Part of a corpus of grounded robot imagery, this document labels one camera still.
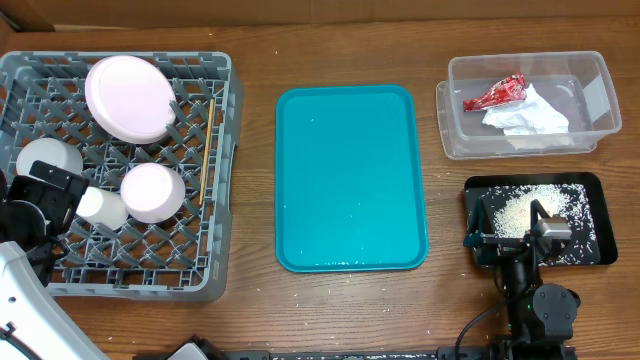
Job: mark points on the white rice pile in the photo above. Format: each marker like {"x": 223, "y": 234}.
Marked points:
{"x": 513, "y": 219}

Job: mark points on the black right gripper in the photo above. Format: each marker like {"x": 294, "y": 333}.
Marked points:
{"x": 501, "y": 250}

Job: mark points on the pink small bowl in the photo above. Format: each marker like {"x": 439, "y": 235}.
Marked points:
{"x": 152, "y": 193}

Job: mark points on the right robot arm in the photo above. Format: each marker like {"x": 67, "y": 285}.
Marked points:
{"x": 540, "y": 316}

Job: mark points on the white cup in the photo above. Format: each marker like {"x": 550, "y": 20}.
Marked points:
{"x": 99, "y": 206}

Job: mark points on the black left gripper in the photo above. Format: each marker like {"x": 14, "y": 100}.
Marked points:
{"x": 62, "y": 203}

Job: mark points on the red snack wrapper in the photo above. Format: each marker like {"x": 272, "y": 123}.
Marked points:
{"x": 506, "y": 91}

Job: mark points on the white napkin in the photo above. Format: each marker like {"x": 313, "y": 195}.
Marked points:
{"x": 524, "y": 122}

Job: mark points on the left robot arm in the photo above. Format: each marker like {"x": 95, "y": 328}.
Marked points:
{"x": 33, "y": 325}

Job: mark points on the black waste tray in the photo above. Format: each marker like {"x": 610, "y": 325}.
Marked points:
{"x": 592, "y": 240}

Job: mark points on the teal plastic tray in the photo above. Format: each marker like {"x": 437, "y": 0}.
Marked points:
{"x": 348, "y": 187}

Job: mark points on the grey small bowl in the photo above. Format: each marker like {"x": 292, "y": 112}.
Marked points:
{"x": 52, "y": 152}

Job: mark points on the clear plastic bin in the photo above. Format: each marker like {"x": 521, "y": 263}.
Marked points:
{"x": 577, "y": 84}

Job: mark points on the grey dishwasher rack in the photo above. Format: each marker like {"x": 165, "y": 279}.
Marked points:
{"x": 184, "y": 258}

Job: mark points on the white round plate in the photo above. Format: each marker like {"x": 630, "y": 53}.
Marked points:
{"x": 130, "y": 99}

